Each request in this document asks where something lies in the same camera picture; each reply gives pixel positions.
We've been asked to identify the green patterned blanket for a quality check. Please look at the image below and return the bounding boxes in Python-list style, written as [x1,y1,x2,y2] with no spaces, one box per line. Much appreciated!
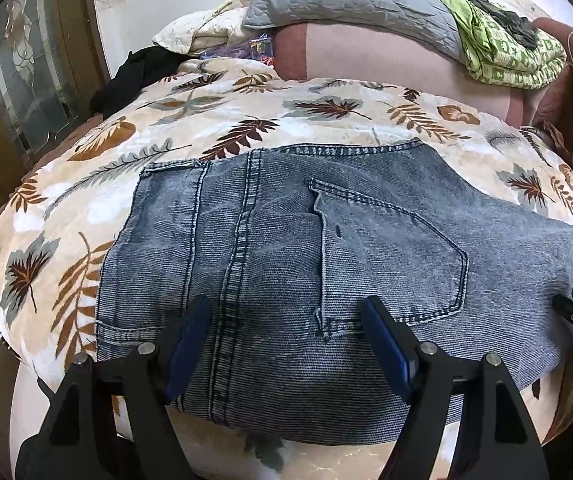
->
[421,0,567,91]

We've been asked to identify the cream leaf print blanket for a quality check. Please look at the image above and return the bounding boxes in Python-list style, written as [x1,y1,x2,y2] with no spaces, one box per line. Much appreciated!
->
[0,57,573,480]

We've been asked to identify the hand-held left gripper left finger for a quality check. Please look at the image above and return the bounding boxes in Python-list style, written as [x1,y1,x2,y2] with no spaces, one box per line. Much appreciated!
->
[36,294,213,480]

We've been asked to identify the wooden glass door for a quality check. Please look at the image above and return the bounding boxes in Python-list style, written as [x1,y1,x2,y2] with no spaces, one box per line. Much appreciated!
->
[0,0,112,480]

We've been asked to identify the cream floral cloth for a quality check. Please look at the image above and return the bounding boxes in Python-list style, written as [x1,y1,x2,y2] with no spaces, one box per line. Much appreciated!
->
[152,0,267,58]

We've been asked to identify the black cloth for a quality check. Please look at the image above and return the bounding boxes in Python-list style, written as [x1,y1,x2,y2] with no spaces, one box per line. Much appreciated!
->
[91,46,192,113]

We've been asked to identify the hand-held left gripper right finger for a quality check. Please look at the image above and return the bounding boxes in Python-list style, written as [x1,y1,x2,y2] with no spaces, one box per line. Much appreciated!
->
[361,296,550,480]

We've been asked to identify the colourful packets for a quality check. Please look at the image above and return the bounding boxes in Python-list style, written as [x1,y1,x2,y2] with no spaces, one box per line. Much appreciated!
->
[201,35,274,63]

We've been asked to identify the dark crumpled cloth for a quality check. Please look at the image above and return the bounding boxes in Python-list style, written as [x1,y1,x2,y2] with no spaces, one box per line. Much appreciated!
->
[459,0,540,50]

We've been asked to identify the pink brown blanket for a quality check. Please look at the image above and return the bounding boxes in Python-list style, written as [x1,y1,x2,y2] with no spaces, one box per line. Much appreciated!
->
[271,17,573,128]

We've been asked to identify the blue denim pants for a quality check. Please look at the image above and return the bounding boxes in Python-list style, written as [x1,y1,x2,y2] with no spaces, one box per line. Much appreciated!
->
[94,139,573,446]

